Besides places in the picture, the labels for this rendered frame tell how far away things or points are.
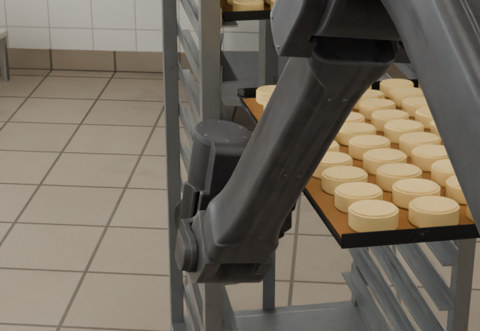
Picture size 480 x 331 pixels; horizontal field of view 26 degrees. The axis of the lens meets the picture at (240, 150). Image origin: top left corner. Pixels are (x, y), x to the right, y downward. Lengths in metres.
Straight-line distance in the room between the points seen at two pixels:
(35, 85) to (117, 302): 1.97
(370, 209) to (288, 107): 0.27
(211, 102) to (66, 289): 1.44
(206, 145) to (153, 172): 2.70
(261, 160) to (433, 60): 0.30
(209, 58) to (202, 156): 0.60
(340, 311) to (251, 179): 1.71
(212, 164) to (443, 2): 0.47
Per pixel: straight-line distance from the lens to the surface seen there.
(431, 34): 0.59
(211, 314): 1.81
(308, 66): 0.74
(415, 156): 1.22
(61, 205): 3.50
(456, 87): 0.56
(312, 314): 2.56
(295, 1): 0.70
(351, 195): 1.07
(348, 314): 2.56
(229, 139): 1.03
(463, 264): 1.89
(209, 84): 1.63
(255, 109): 1.48
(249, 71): 4.33
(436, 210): 1.04
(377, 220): 1.02
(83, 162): 3.83
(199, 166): 1.03
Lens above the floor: 1.46
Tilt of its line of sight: 22 degrees down
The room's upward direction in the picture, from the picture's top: straight up
